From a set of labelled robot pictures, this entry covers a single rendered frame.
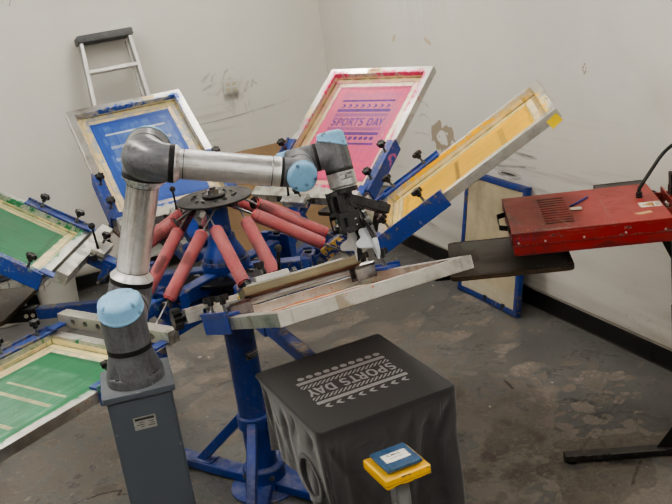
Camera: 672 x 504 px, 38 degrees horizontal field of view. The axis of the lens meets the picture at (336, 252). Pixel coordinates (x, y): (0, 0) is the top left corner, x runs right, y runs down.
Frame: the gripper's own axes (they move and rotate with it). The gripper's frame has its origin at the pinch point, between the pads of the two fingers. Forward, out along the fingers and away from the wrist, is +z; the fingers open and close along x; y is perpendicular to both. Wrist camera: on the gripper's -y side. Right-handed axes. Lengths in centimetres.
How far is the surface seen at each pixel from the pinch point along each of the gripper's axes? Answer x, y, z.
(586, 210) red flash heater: -68, -119, 11
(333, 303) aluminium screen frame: 1.7, 14.2, 8.2
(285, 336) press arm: -87, 2, 24
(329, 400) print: -28.5, 12.0, 38.2
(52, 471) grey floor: -244, 81, 71
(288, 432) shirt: -45, 22, 47
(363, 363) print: -43, -7, 34
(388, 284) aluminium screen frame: 1.7, -2.2, 7.8
